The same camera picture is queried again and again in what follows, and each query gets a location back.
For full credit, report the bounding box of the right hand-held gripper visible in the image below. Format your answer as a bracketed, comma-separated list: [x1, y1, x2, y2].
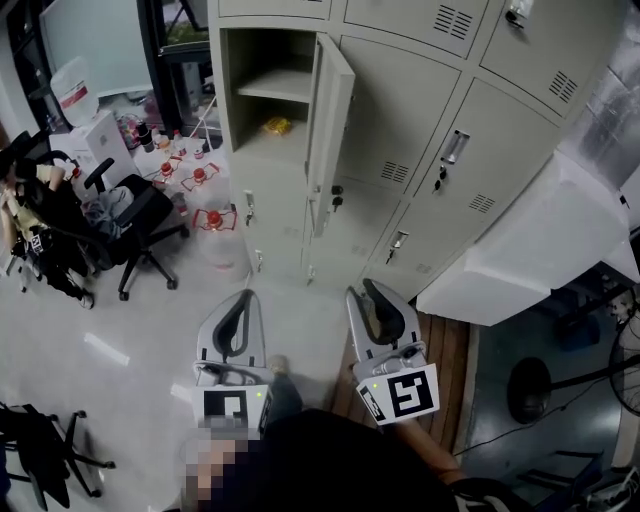
[344, 278, 442, 427]

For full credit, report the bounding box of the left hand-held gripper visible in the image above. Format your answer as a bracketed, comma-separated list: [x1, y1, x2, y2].
[191, 289, 275, 442]

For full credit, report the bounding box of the grey metal locker door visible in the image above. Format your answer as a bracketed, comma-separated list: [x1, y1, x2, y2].
[303, 31, 357, 240]

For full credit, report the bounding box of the person's right forearm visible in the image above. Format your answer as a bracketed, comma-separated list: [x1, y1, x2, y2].
[399, 417, 462, 485]

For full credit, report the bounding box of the person's left forearm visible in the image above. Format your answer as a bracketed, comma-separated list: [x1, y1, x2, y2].
[184, 424, 252, 512]

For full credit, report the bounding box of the grey metal locker cabinet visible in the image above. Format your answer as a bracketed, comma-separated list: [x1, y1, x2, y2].
[206, 0, 627, 303]

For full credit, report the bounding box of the person's leg and shoe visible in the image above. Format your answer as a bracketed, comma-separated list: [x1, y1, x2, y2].
[266, 353, 304, 430]

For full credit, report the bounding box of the black office chair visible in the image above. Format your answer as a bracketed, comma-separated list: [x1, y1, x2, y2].
[82, 156, 192, 302]

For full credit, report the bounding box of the person's dark clothing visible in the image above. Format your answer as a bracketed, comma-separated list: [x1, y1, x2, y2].
[199, 407, 521, 512]

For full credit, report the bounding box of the white foam block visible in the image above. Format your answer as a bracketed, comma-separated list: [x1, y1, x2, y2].
[415, 149, 632, 328]

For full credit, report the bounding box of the black standing fan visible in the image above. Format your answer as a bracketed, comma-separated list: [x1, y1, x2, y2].
[506, 286, 640, 427]

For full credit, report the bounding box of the white water dispenser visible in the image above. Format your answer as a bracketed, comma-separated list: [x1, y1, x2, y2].
[48, 109, 140, 203]

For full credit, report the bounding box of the large clear water jug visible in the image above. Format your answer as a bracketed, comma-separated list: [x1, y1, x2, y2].
[49, 55, 101, 127]

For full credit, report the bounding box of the frosted glass panel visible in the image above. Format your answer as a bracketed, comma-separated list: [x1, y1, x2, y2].
[38, 0, 154, 99]

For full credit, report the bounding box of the black power cable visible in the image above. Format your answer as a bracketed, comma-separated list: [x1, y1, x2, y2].
[451, 397, 571, 457]

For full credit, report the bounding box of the black metal shelf frame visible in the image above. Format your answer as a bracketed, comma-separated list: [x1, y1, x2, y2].
[136, 0, 217, 137]

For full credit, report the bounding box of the silver insulated duct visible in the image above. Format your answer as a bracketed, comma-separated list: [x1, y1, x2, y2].
[583, 0, 640, 192]

